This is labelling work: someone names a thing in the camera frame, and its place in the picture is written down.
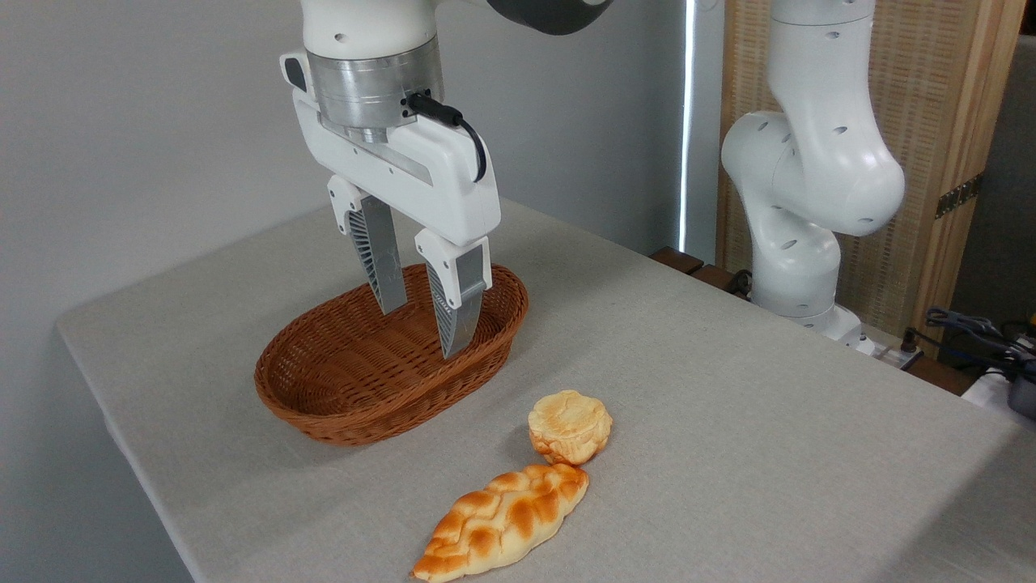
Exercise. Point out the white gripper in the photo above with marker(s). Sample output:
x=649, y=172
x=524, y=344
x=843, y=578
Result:
x=421, y=174

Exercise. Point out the round flower-shaped bread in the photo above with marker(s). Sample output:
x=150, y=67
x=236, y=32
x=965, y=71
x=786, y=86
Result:
x=569, y=425

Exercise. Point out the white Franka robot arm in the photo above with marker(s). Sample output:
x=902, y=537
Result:
x=813, y=162

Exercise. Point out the brown wicker basket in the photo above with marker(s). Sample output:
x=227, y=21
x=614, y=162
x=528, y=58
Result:
x=348, y=380

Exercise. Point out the long braided bread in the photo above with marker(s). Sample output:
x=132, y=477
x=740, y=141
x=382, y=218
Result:
x=502, y=518

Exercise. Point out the dark wooden bench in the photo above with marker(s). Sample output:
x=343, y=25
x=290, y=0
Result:
x=688, y=263

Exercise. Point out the metal screen hinge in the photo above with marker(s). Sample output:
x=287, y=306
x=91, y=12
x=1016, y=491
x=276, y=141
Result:
x=958, y=195

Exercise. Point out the wooden rattan folding screen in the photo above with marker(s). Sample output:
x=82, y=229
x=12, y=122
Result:
x=935, y=89

